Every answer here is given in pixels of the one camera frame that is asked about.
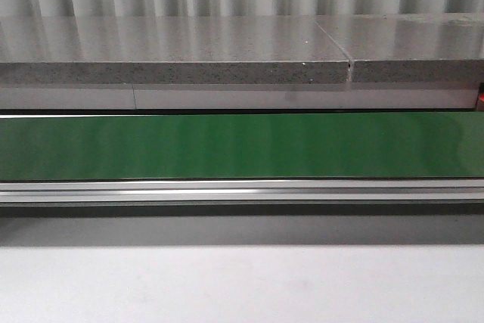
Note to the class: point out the white cabinet panel under counter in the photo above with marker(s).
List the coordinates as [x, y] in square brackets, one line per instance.
[373, 96]

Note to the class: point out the red object at right edge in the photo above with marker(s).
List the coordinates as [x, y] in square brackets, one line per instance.
[480, 99]

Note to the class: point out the grey stone counter slab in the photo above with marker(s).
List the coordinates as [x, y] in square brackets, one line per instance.
[440, 49]
[169, 51]

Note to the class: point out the grey stone counter slab left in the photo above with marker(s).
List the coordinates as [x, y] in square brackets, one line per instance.
[169, 51]

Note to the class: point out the green conveyor belt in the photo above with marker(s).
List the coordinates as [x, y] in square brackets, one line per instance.
[238, 146]

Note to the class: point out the grey stone counter slab right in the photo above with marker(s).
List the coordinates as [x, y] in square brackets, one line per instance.
[440, 49]

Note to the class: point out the aluminium conveyor frame rail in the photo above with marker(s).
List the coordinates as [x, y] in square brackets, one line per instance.
[242, 197]

